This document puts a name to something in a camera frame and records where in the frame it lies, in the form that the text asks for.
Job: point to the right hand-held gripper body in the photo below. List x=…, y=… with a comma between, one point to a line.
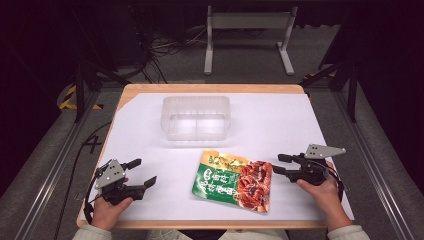
x=313, y=170

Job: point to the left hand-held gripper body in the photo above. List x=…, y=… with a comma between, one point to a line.
x=111, y=176

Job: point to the green and orange snack packet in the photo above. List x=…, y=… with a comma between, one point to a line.
x=230, y=181

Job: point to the clear plastic container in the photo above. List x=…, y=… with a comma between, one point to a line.
x=196, y=118

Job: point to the person's right hand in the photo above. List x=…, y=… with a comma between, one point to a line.
x=328, y=200

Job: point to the person's left hand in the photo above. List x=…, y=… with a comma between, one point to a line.
x=106, y=215

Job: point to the white table mat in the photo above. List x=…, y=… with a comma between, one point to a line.
x=266, y=123

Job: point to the yellow and black hazard tape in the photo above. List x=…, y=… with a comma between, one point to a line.
x=66, y=100

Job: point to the black metal stand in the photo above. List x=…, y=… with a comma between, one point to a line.
x=351, y=86
x=80, y=86

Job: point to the white metal stand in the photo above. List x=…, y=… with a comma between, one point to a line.
x=248, y=20

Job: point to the aluminium floor rail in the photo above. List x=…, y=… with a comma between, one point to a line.
x=50, y=173
x=370, y=160

